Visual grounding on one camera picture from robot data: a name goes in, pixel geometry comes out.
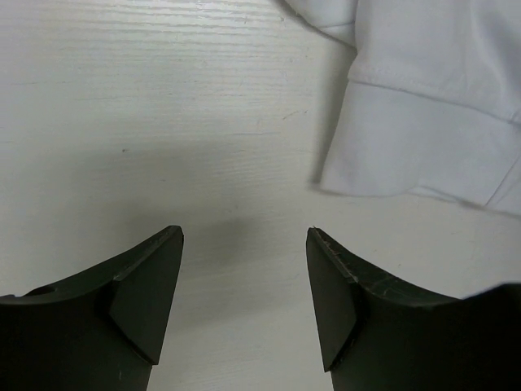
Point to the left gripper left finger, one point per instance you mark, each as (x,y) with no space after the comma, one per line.
(100,329)

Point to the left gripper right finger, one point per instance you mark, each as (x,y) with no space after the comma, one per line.
(379,332)

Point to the white fabric skirt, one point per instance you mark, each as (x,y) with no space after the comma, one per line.
(432,103)

